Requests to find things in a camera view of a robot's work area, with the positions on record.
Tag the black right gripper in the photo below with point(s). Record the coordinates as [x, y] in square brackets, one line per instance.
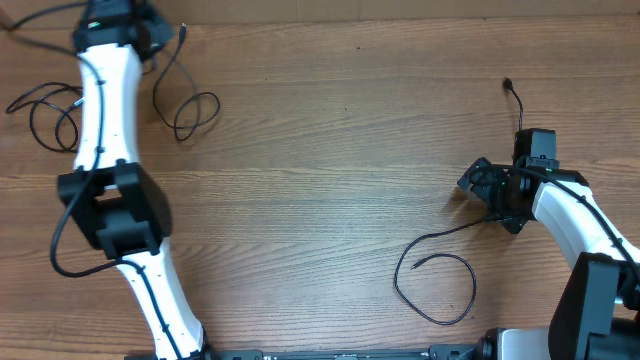
[515, 218]

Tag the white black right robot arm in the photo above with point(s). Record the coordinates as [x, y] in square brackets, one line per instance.
[604, 265]

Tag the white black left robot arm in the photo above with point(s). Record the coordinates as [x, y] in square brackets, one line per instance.
[117, 206]

